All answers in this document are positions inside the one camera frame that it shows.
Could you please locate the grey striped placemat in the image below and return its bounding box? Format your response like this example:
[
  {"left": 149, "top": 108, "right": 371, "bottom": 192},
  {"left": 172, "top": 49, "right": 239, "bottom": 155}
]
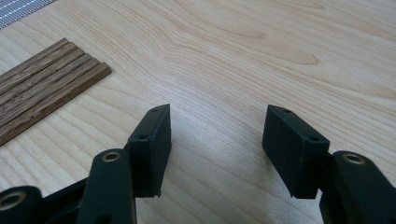
[{"left": 0, "top": 0, "right": 59, "bottom": 31}]

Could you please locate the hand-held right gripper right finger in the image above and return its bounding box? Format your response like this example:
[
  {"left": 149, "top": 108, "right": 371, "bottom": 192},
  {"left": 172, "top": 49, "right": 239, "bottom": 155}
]
[{"left": 261, "top": 104, "right": 331, "bottom": 200}]

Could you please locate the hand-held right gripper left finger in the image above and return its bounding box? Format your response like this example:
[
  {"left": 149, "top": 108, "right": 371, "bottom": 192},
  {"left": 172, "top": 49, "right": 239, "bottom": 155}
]
[{"left": 125, "top": 103, "right": 173, "bottom": 199}]

